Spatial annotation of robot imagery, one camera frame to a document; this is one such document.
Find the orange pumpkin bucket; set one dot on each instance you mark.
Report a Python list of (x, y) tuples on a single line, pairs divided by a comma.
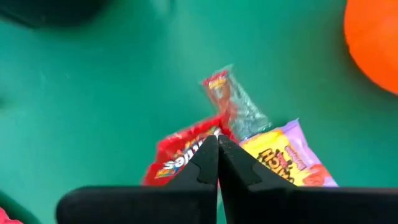
[(373, 37)]

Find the yellow Sour Patch candy pack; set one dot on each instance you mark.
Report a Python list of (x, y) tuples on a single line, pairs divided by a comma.
[(280, 149)]

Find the red Skittles candy pack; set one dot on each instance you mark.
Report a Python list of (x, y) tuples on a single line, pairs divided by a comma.
[(6, 218), (174, 152)]

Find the clear gummy candy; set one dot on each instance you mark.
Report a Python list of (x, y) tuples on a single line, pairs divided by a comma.
[(236, 102)]

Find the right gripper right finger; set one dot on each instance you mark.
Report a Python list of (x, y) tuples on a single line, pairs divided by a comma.
[(264, 205)]

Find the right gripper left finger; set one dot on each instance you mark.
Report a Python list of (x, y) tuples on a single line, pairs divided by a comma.
[(186, 205)]

